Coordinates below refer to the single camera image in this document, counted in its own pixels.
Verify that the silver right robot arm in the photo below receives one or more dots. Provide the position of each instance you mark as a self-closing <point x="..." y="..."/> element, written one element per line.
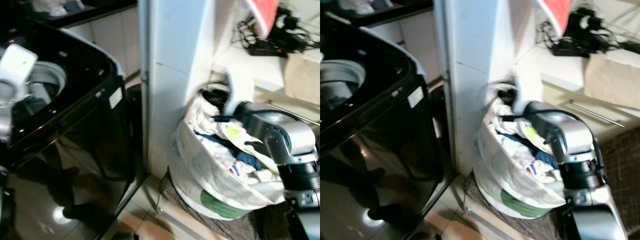
<point x="290" y="132"/>
<point x="575" y="132"/>

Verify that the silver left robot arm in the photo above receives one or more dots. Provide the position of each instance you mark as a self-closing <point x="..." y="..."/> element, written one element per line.
<point x="4" y="125"/>

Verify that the black top-loading washing machine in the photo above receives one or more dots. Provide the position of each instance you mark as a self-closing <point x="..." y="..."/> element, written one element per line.
<point x="75" y="150"/>
<point x="385" y="150"/>

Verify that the white garment yellow patch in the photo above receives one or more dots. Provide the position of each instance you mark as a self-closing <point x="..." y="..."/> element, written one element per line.
<point x="235" y="134"/>
<point x="531" y="134"/>

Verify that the dark blue garment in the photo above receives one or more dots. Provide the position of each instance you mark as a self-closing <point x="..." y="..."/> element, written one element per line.
<point x="247" y="159"/>
<point x="542" y="156"/>

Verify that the white laundry bag green print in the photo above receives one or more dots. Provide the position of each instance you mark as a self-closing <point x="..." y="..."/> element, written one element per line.
<point x="200" y="165"/>
<point x="500" y="165"/>

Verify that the black power strip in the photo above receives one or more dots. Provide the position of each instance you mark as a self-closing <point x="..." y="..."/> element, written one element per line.
<point x="570" y="50"/>
<point x="267" y="51"/>

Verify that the beige cardboard box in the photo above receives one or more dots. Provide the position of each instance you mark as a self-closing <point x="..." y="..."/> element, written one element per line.
<point x="302" y="77"/>

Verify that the white washer label sticker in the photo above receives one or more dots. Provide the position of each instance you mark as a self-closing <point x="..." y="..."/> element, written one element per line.
<point x="415" y="97"/>
<point x="115" y="98"/>

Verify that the red cloth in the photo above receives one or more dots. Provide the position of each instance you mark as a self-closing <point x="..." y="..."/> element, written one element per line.
<point x="265" y="15"/>
<point x="557" y="14"/>

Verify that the white cabinet front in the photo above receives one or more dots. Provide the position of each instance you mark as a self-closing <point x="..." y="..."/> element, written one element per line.
<point x="415" y="42"/>
<point x="112" y="42"/>

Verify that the grey washer drum opening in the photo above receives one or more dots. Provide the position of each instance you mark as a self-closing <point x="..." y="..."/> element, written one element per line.
<point x="345" y="75"/>
<point x="51" y="79"/>

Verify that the dark countertop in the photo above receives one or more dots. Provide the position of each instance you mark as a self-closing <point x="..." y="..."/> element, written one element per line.
<point x="405" y="11"/>

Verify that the white cloth bundle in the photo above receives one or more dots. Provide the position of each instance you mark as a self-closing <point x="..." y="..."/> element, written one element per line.
<point x="55" y="6"/>
<point x="362" y="5"/>

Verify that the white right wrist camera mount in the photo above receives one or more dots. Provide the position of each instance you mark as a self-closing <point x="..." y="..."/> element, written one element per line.
<point x="528" y="89"/>
<point x="239" y="90"/>

